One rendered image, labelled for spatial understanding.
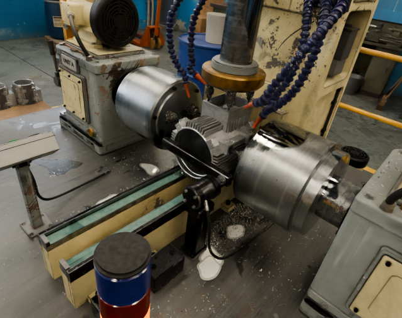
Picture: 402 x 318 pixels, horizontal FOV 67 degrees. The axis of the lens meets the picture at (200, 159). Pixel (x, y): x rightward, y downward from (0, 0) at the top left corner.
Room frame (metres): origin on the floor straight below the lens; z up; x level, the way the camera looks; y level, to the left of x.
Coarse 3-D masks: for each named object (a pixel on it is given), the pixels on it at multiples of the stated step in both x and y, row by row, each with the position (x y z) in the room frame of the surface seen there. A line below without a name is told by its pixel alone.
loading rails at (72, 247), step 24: (144, 192) 0.66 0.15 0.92; (168, 192) 0.72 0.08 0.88; (72, 216) 0.52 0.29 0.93; (96, 216) 0.54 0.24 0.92; (120, 216) 0.58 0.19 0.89; (144, 216) 0.56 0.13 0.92; (168, 216) 0.58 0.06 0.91; (48, 240) 0.44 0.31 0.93; (72, 240) 0.48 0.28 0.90; (96, 240) 0.52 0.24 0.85; (168, 240) 0.59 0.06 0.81; (48, 264) 0.44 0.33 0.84; (72, 264) 0.40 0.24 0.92; (72, 288) 0.37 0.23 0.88; (96, 288) 0.41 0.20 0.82
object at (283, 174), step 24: (264, 144) 0.63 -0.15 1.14; (288, 144) 0.62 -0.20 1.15; (312, 144) 0.61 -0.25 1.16; (336, 144) 0.63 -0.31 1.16; (240, 168) 0.61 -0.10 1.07; (264, 168) 0.58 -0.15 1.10; (288, 168) 0.56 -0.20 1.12; (312, 168) 0.55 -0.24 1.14; (336, 168) 0.58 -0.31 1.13; (240, 192) 0.60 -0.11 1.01; (264, 192) 0.56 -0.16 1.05; (288, 192) 0.53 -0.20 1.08; (312, 192) 0.52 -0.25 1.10; (336, 192) 0.55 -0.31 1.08; (288, 216) 0.52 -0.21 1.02; (312, 216) 0.56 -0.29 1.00; (336, 216) 0.52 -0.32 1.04
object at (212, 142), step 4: (176, 124) 0.78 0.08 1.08; (180, 124) 0.78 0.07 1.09; (184, 124) 0.78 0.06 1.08; (248, 124) 0.84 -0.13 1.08; (252, 124) 0.84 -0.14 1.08; (180, 128) 0.77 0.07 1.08; (248, 128) 0.84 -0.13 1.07; (252, 128) 0.83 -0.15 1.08; (208, 140) 0.71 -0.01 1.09; (212, 140) 0.70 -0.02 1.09; (216, 140) 0.71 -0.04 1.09; (208, 144) 0.70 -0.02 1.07; (212, 144) 0.70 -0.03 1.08; (216, 144) 0.70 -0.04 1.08; (176, 160) 0.78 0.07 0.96; (176, 164) 0.78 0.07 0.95
